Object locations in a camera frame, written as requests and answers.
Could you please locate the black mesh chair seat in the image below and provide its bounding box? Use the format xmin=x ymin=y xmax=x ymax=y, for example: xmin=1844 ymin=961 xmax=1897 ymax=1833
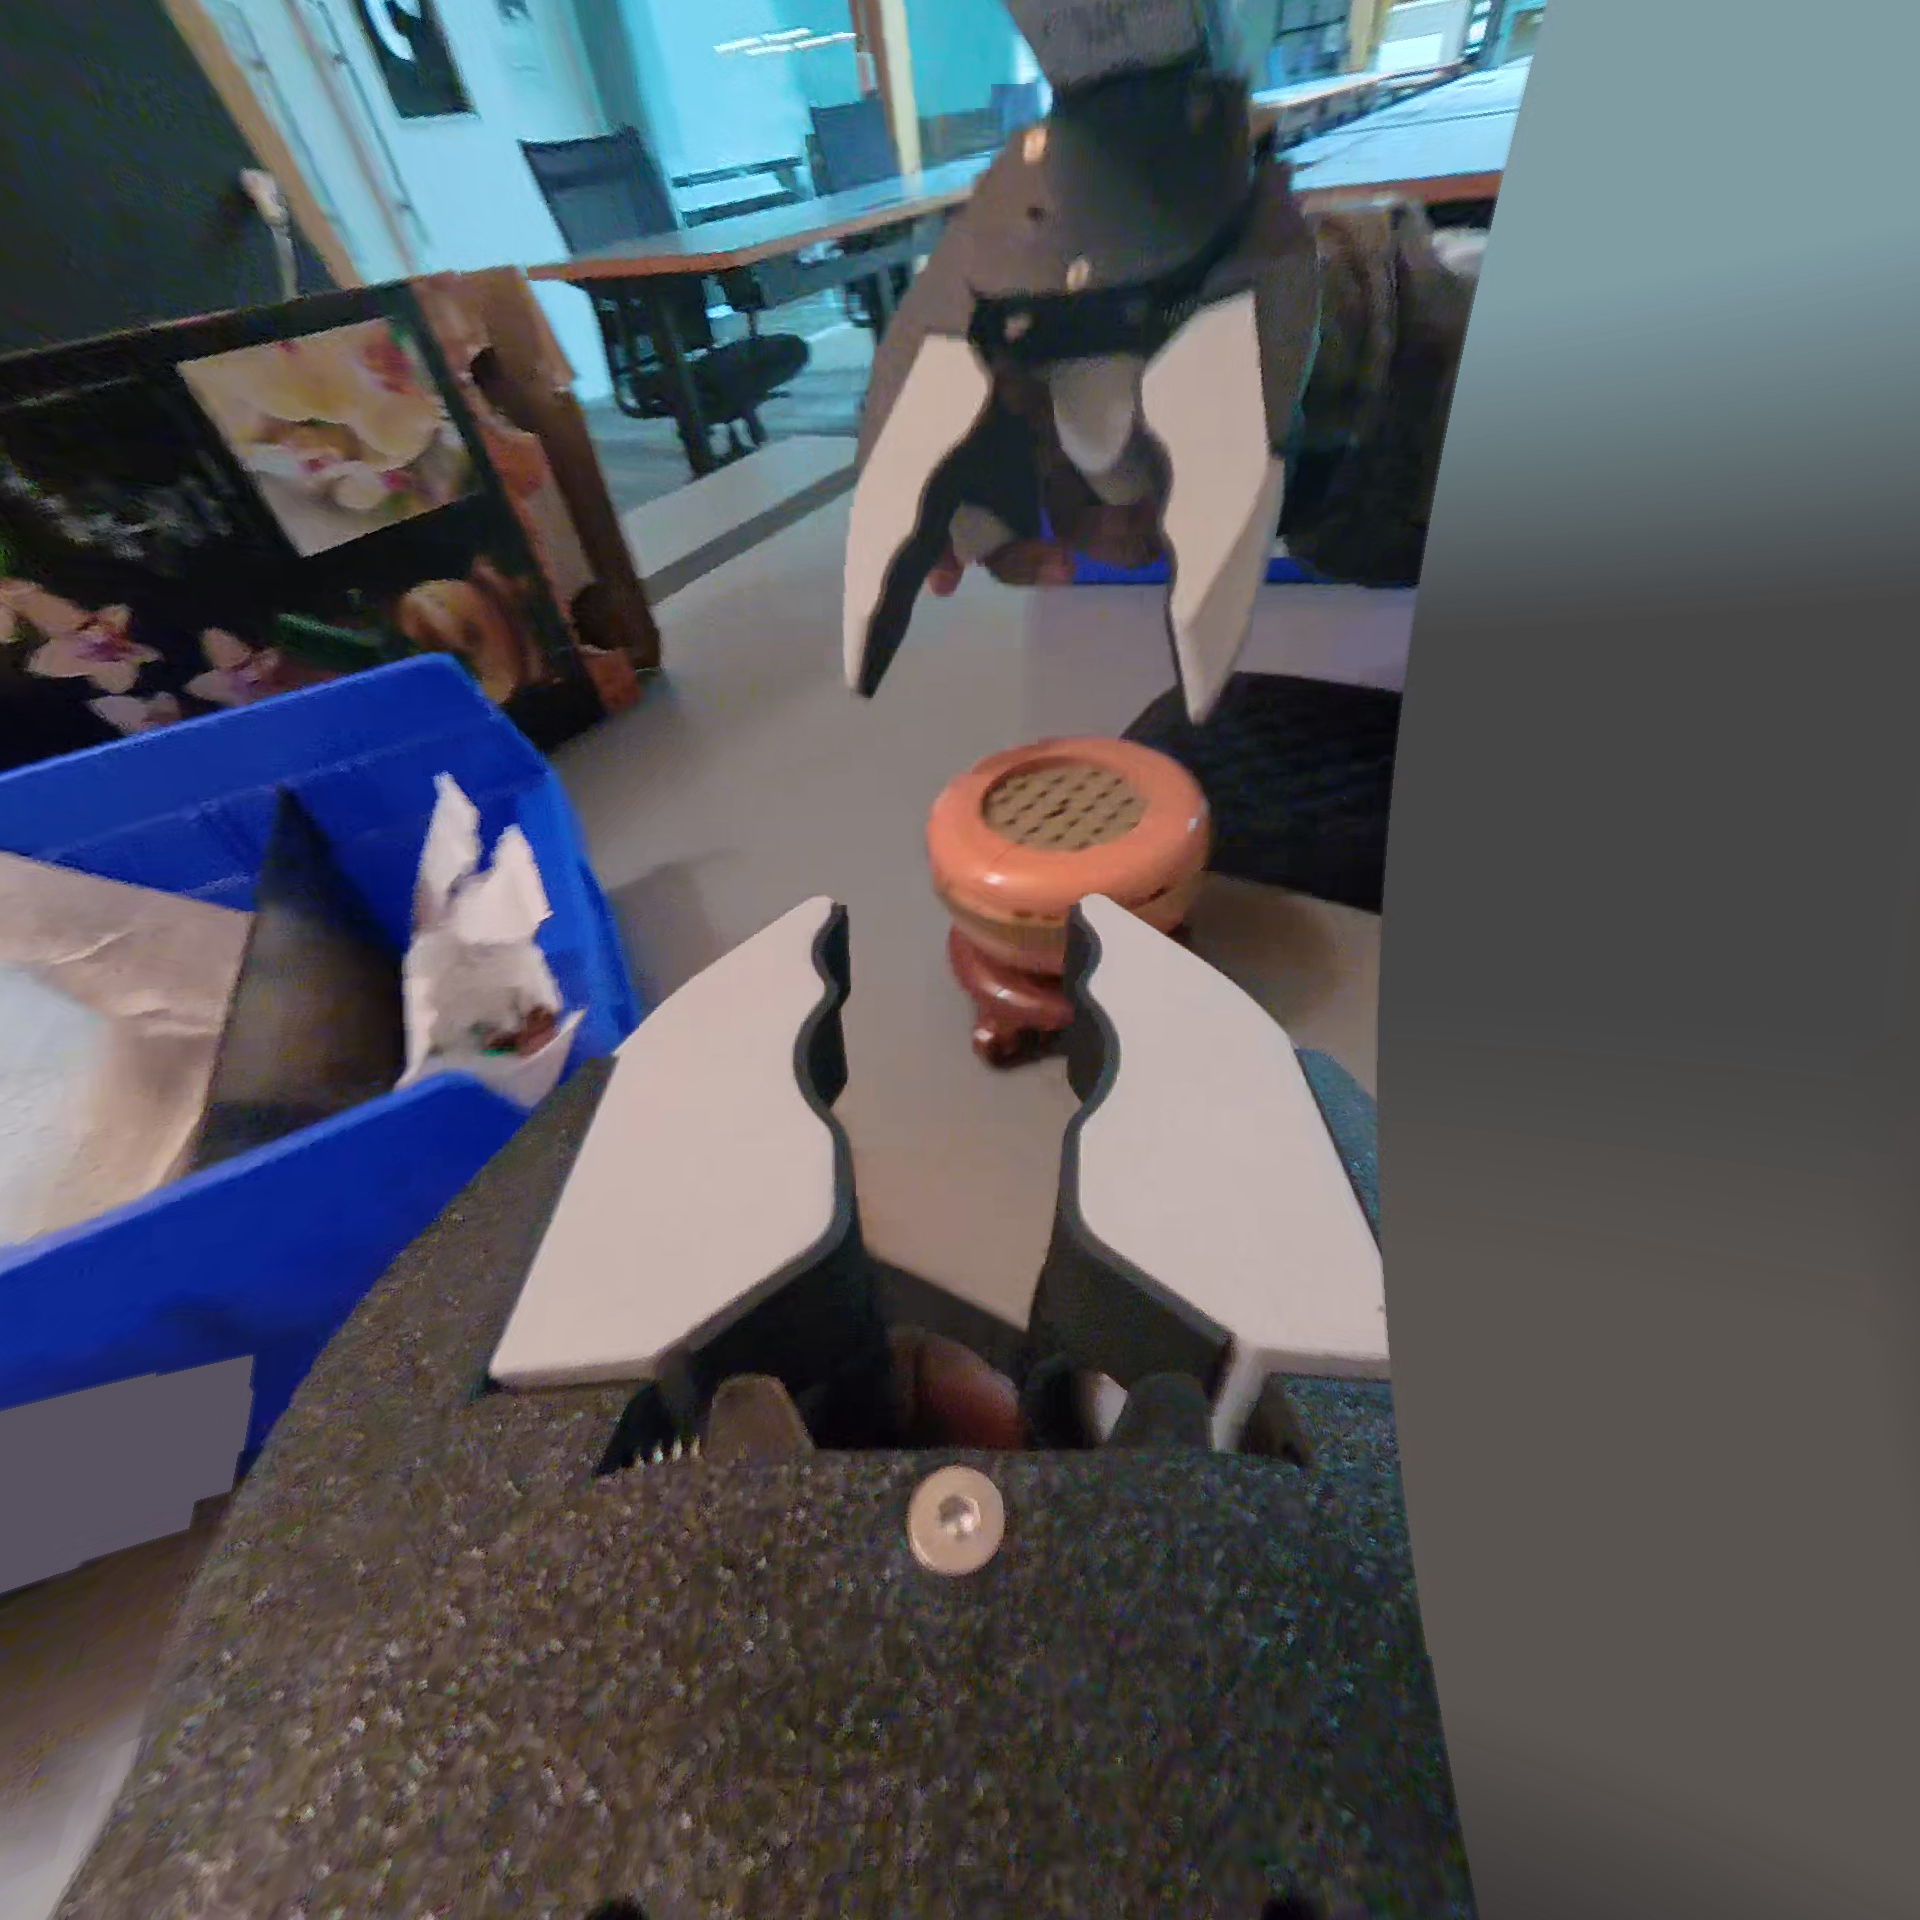
xmin=1124 ymin=672 xmax=1403 ymax=915

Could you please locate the orchid print lego box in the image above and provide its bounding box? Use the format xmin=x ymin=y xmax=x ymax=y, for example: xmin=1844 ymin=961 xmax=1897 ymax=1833
xmin=0 ymin=269 xmax=664 ymax=768

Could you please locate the person's right forearm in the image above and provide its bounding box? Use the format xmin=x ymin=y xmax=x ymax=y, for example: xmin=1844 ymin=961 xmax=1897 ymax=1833
xmin=1289 ymin=202 xmax=1489 ymax=588

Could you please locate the long brown-edged table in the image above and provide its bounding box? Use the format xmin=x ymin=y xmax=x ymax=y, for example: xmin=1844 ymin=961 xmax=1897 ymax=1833
xmin=527 ymin=150 xmax=1510 ymax=473

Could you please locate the blue plastic bin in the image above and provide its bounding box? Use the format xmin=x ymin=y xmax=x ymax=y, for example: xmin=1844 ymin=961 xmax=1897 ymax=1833
xmin=0 ymin=651 xmax=640 ymax=1412
xmin=1073 ymin=547 xmax=1419 ymax=594

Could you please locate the lego flower pot model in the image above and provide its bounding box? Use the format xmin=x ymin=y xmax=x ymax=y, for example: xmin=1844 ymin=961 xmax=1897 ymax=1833
xmin=928 ymin=737 xmax=1212 ymax=1067

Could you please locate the person's right hand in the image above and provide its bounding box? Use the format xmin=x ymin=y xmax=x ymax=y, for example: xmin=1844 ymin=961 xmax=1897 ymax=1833
xmin=928 ymin=368 xmax=1179 ymax=597

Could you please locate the torn white paper bag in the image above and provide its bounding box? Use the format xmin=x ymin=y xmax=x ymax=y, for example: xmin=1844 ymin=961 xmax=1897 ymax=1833
xmin=398 ymin=772 xmax=588 ymax=1114

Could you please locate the black partition panel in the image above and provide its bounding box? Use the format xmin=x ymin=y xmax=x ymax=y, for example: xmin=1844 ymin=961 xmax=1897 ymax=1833
xmin=0 ymin=0 xmax=339 ymax=355

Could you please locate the black office chair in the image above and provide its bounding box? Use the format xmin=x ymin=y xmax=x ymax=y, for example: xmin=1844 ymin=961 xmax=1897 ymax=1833
xmin=518 ymin=128 xmax=811 ymax=473

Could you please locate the dark wall poster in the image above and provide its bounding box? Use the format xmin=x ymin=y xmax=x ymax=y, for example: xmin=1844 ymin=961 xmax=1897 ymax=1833
xmin=360 ymin=0 xmax=473 ymax=122

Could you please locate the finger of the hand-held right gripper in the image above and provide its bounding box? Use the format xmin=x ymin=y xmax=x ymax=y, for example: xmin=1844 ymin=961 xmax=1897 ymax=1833
xmin=1136 ymin=285 xmax=1291 ymax=725
xmin=840 ymin=330 xmax=1001 ymax=702

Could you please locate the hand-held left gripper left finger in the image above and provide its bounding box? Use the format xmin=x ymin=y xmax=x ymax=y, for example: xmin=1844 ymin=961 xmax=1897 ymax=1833
xmin=487 ymin=897 xmax=866 ymax=1392

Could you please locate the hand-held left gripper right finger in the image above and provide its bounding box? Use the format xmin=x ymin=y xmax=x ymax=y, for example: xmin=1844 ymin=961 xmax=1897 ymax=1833
xmin=1054 ymin=894 xmax=1392 ymax=1451

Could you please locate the white dotted paper bag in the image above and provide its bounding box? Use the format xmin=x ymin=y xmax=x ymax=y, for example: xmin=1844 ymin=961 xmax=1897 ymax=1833
xmin=0 ymin=848 xmax=256 ymax=1248

